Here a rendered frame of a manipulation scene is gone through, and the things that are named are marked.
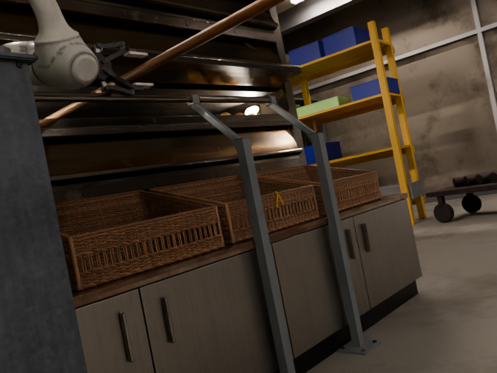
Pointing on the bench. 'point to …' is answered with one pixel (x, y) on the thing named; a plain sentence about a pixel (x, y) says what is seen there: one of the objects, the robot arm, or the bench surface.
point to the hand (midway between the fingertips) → (141, 70)
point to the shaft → (182, 48)
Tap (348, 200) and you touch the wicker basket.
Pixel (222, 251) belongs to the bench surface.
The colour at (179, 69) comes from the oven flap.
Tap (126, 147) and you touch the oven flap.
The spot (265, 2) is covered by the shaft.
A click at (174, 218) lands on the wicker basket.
